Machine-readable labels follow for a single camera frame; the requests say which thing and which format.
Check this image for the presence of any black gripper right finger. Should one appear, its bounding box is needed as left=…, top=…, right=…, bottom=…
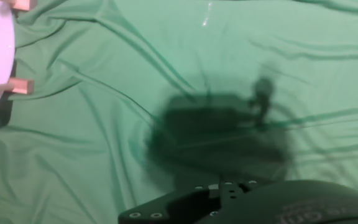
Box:
left=239, top=179, right=259, bottom=192

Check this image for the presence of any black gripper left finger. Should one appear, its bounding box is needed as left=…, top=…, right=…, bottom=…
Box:
left=118, top=182, right=239, bottom=224

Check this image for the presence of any wooden peg dish rack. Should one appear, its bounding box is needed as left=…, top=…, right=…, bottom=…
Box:
left=0, top=0, right=39, bottom=96

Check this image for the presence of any green cloth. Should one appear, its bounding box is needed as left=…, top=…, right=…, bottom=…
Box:
left=0, top=0, right=358, bottom=224

